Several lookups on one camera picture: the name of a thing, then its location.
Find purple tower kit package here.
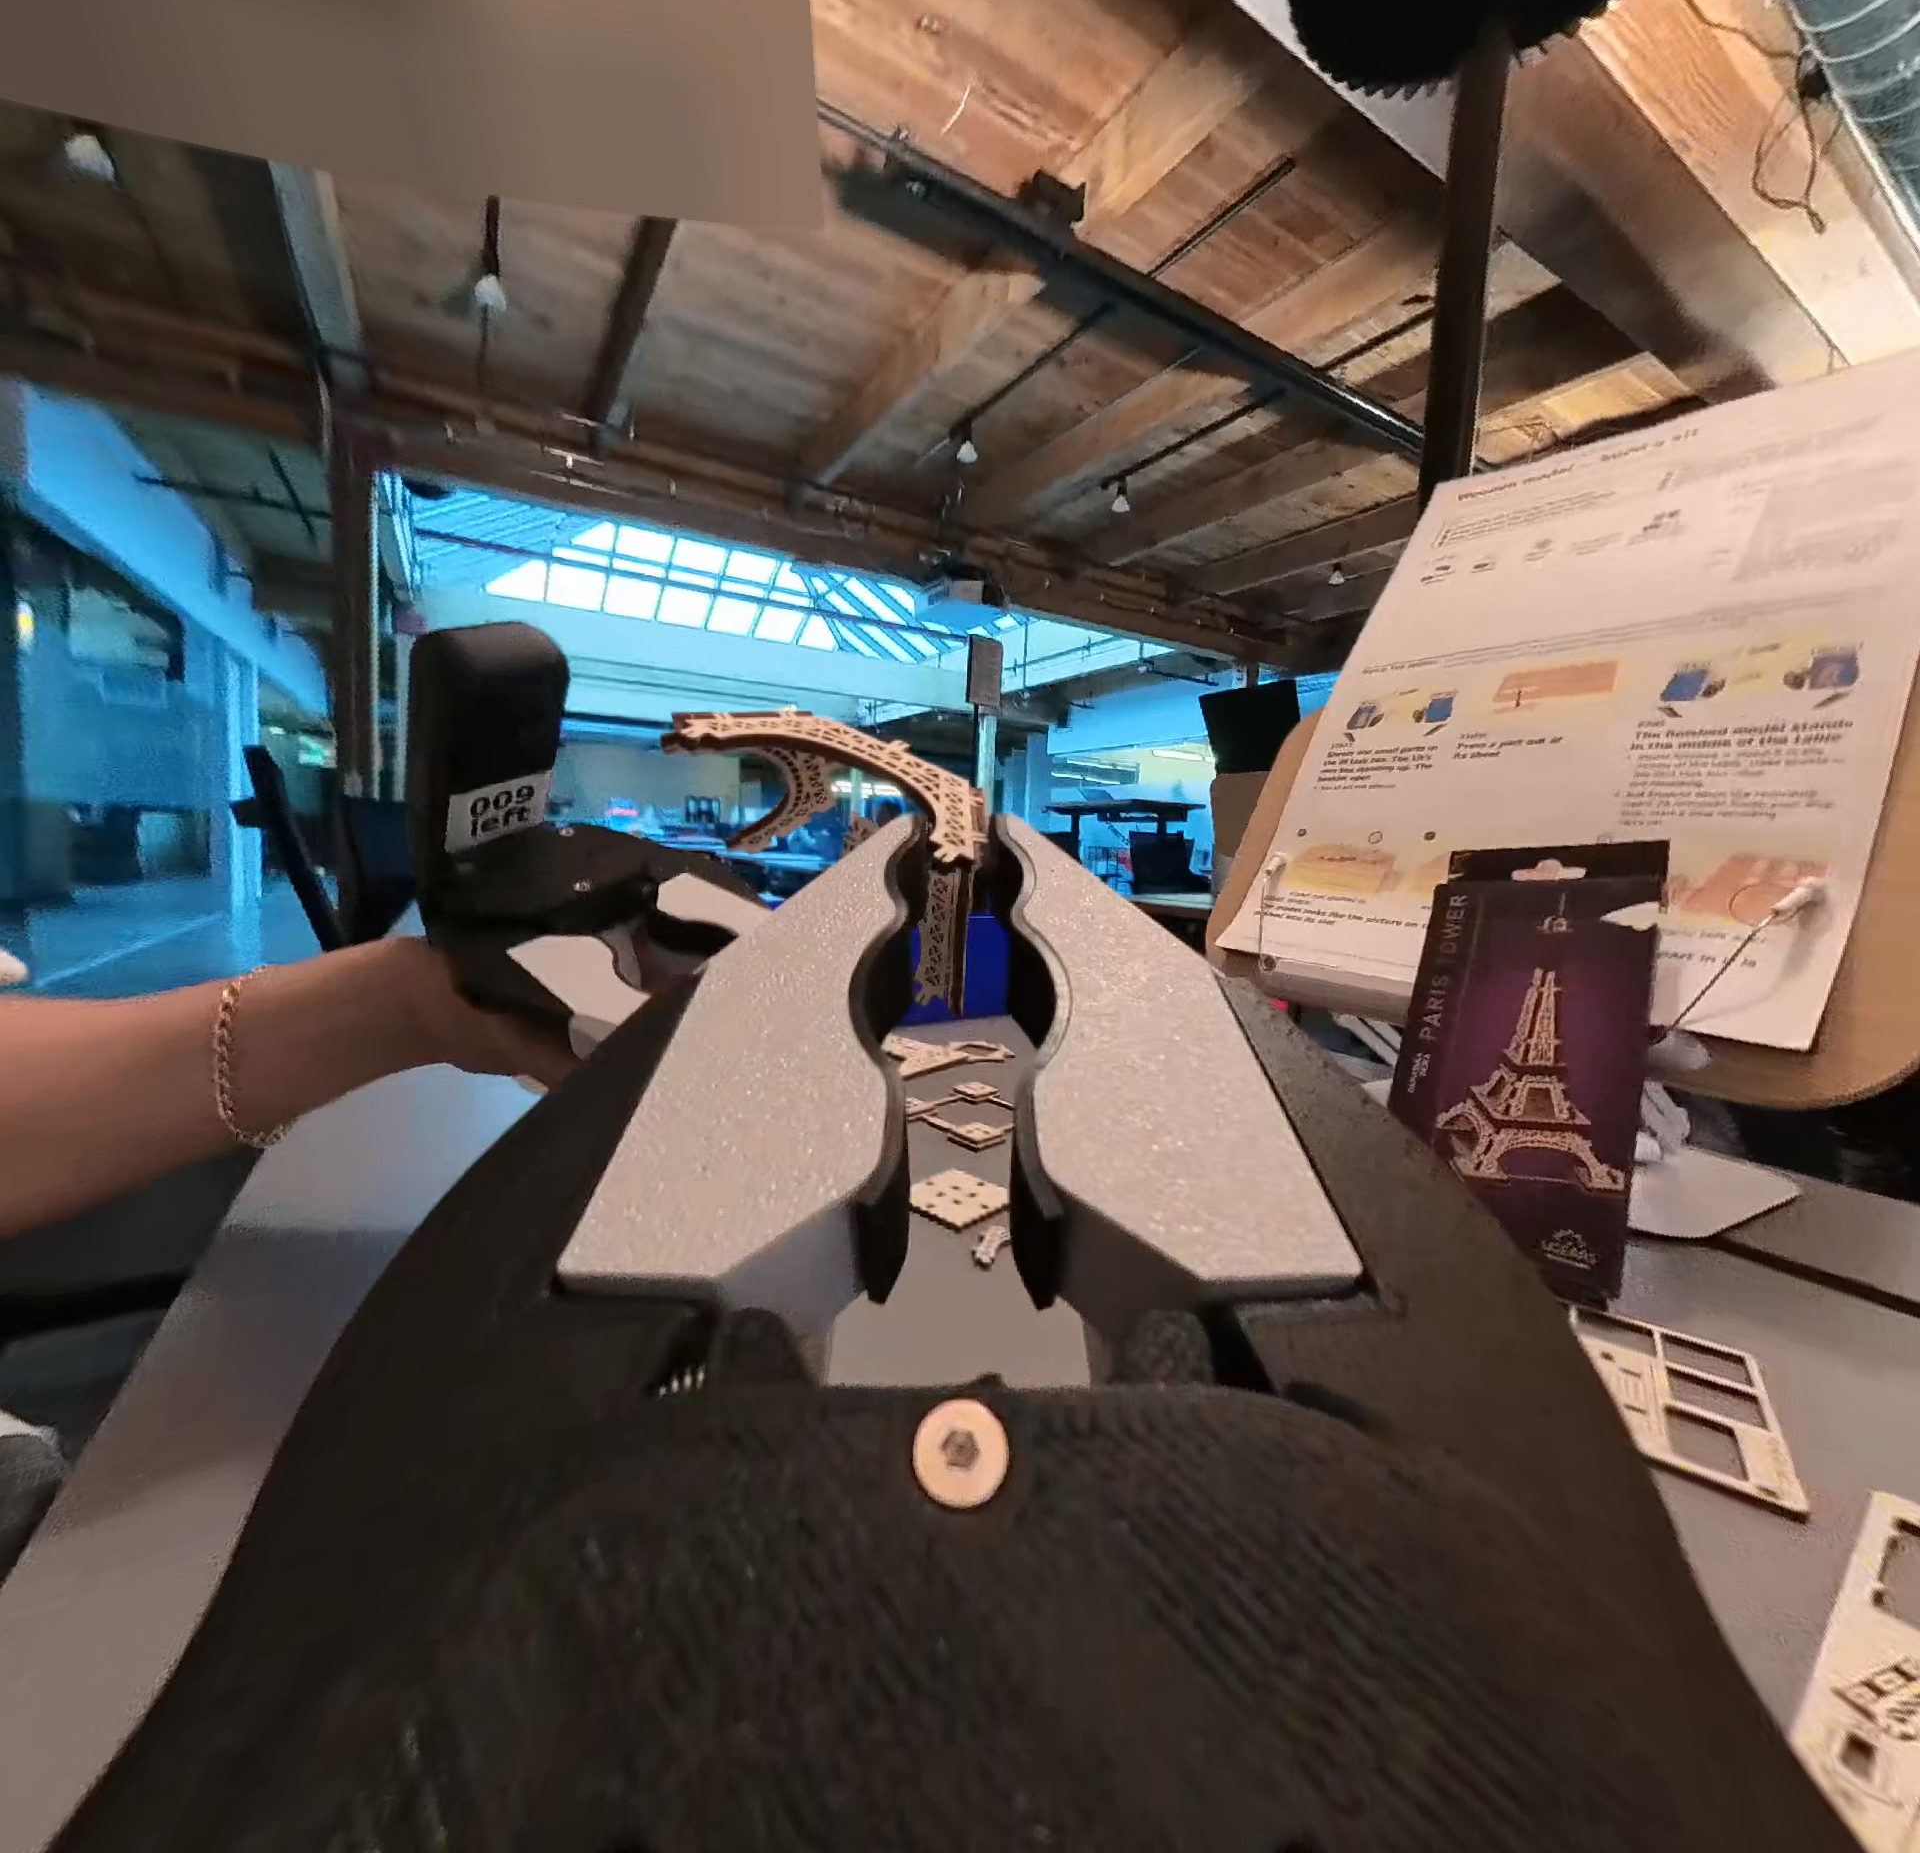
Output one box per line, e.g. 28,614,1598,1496
1386,836,1672,1311

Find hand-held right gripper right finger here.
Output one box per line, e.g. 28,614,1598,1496
992,812,1371,1312

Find brown clipboard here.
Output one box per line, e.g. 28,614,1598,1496
1204,713,1920,1115

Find gold chain bracelet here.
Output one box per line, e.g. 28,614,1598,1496
208,965,294,1153

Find grey desk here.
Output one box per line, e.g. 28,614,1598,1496
0,1012,1920,1853

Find wooden sheet frame with cutouts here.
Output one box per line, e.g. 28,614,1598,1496
1567,1302,1814,1520

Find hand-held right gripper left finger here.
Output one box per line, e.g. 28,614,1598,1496
552,812,929,1311

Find paper instruction sheet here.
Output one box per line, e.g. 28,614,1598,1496
1212,351,1920,1055

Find white stand base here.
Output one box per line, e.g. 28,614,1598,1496
1625,1035,1803,1243

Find large wooden parts sheet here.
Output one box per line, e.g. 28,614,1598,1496
1785,1490,1920,1853

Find person's left hand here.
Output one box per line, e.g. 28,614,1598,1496
284,936,603,1138

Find double-square wooden piece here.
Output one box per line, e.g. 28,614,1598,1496
905,1077,1024,1153

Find black ceiling pipe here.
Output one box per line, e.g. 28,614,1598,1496
817,97,1429,464

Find black pleated disc on pole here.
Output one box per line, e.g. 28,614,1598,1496
1285,0,1685,511

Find person's left forearm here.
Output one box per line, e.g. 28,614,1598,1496
0,959,288,1243

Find silver spiral ventilation duct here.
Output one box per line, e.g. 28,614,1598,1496
1747,0,1920,227

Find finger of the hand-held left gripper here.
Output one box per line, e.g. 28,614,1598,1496
508,927,695,1064
650,869,780,962

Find wooden tower model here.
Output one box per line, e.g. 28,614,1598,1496
660,702,995,1018

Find black monitor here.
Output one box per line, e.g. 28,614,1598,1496
1195,675,1303,779

